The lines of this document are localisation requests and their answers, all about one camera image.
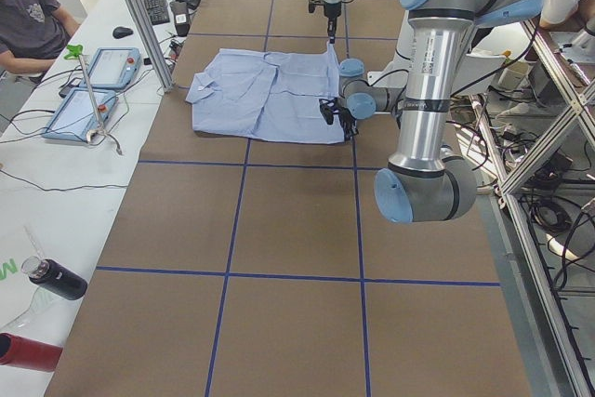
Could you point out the seated person in grey shirt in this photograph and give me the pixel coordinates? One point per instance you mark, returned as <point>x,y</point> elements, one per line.
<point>33,34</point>

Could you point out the metal stand with green clip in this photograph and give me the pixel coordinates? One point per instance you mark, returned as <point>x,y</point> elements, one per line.
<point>76,52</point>

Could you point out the aluminium frame post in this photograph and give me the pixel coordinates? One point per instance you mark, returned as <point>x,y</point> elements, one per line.
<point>147,35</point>

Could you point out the upper blue teach pendant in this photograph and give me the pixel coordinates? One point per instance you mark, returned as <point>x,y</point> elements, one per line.
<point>113,68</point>

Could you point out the clear plastic bag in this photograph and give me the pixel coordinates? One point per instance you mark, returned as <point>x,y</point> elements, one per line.
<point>17,290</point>

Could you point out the black computer mouse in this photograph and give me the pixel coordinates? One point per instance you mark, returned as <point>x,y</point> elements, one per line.
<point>121,32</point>

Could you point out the blue striped button shirt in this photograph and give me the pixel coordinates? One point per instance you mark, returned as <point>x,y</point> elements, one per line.
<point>272,96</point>

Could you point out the lower blue teach pendant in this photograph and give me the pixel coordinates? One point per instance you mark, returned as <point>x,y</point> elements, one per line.
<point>74,118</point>

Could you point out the blue teach pendant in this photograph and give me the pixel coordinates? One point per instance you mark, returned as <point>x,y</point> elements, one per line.
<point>74,118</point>
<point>113,68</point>

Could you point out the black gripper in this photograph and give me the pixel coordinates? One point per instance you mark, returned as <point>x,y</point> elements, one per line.
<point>345,120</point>
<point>331,13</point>

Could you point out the black keyboard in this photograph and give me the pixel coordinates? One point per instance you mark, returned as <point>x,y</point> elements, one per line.
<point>157,11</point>

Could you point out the red water bottle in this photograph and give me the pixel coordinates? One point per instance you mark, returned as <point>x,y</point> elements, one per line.
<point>22,352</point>

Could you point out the black water bottle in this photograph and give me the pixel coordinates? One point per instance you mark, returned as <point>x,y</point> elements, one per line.
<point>53,277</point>

